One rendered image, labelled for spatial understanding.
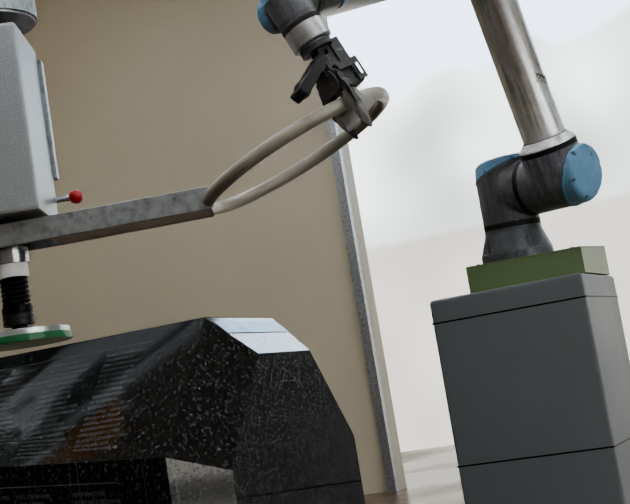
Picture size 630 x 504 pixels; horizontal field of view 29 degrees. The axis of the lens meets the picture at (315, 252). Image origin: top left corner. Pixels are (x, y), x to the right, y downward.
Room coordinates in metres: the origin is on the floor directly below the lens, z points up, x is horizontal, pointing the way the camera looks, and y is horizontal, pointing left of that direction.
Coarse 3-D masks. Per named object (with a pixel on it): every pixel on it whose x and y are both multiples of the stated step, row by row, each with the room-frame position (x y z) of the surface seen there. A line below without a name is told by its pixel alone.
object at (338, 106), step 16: (384, 96) 2.56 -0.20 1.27; (320, 112) 2.41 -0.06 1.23; (336, 112) 2.42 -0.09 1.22; (288, 128) 2.40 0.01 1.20; (304, 128) 2.40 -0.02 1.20; (272, 144) 2.40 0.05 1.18; (336, 144) 2.83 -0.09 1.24; (240, 160) 2.43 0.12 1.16; (256, 160) 2.42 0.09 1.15; (304, 160) 2.86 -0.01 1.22; (320, 160) 2.86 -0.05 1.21; (224, 176) 2.46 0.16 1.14; (240, 176) 2.45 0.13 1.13; (288, 176) 2.85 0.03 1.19; (208, 192) 2.52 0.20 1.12; (256, 192) 2.82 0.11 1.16; (224, 208) 2.73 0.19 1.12
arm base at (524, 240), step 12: (492, 228) 3.13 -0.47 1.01; (504, 228) 3.11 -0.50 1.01; (516, 228) 3.10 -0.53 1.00; (528, 228) 3.11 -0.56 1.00; (540, 228) 3.13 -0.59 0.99; (492, 240) 3.13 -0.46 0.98; (504, 240) 3.10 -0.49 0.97; (516, 240) 3.09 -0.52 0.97; (528, 240) 3.10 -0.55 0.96; (540, 240) 3.11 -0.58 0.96; (492, 252) 3.12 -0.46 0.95; (504, 252) 3.10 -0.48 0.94; (516, 252) 3.09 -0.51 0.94; (528, 252) 3.09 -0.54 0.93; (540, 252) 3.10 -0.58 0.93
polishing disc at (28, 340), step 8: (16, 328) 2.57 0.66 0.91; (8, 336) 2.51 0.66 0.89; (16, 336) 2.50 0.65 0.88; (24, 336) 2.51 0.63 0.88; (32, 336) 2.51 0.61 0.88; (40, 336) 2.52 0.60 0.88; (48, 336) 2.53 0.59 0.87; (56, 336) 2.55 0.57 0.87; (64, 336) 2.58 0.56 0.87; (72, 336) 2.63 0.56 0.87; (0, 344) 2.51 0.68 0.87; (8, 344) 2.54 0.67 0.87; (16, 344) 2.57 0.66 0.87; (24, 344) 2.61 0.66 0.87; (32, 344) 2.64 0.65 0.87; (40, 344) 2.68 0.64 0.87
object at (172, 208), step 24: (192, 192) 2.57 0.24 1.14; (48, 216) 2.56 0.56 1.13; (72, 216) 2.56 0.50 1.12; (96, 216) 2.56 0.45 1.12; (120, 216) 2.56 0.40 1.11; (144, 216) 2.57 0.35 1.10; (168, 216) 2.57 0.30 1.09; (192, 216) 2.64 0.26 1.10; (0, 240) 2.55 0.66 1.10; (24, 240) 2.55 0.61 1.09; (48, 240) 2.67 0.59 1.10; (72, 240) 2.65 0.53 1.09
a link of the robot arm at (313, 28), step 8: (320, 16) 2.44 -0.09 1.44; (304, 24) 2.41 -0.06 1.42; (312, 24) 2.41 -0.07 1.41; (320, 24) 2.42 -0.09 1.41; (296, 32) 2.41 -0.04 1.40; (304, 32) 2.41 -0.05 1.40; (312, 32) 2.41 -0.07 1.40; (320, 32) 2.41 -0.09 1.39; (328, 32) 2.43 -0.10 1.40; (288, 40) 2.44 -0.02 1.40; (296, 40) 2.42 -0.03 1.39; (304, 40) 2.41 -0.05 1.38; (312, 40) 2.42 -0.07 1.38; (296, 48) 2.43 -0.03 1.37; (304, 48) 2.43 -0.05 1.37
